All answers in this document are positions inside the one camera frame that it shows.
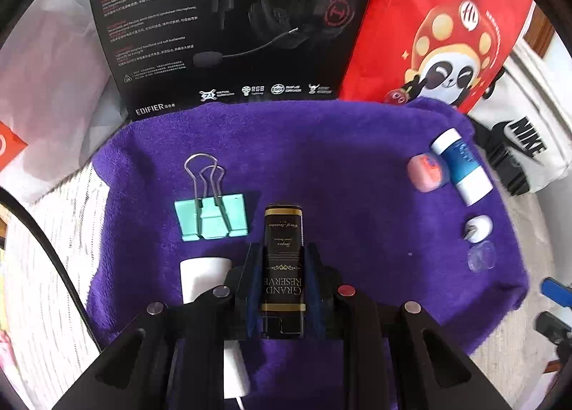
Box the striped bed sheet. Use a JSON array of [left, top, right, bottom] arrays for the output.
[[2, 169, 112, 410]]

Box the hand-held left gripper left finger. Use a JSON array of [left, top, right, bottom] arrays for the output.
[[51, 242, 264, 410]]

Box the clear plastic cap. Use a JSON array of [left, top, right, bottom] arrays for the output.
[[467, 241, 498, 271]]

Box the black headset box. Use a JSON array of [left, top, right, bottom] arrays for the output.
[[84, 0, 385, 121]]

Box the purple towel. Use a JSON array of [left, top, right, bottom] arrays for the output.
[[85, 96, 530, 410]]

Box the small white cone cap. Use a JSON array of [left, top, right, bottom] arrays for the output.
[[464, 216, 493, 244]]

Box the white bag with black logo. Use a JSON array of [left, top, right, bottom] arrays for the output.
[[467, 41, 572, 196]]

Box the red panda print box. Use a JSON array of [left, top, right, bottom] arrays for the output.
[[337, 0, 537, 115]]

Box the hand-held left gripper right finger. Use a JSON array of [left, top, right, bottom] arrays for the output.
[[304, 242, 521, 410]]

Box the blue and white eraser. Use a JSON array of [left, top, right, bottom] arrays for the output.
[[430, 128, 493, 206]]

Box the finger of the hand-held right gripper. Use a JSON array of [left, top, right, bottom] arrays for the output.
[[536, 312, 572, 349], [539, 278, 572, 304]]

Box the pink eraser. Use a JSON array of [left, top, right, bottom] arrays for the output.
[[408, 153, 450, 191]]

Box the green binder clip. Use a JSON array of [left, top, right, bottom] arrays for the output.
[[173, 153, 248, 242]]

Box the black cable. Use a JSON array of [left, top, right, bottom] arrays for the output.
[[0, 187, 103, 355]]

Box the white charger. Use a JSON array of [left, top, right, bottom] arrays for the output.
[[179, 258, 251, 410]]

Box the black tin with gold print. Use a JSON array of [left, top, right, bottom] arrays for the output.
[[259, 203, 307, 340]]

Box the white plastic bag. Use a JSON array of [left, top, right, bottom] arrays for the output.
[[0, 0, 130, 203]]

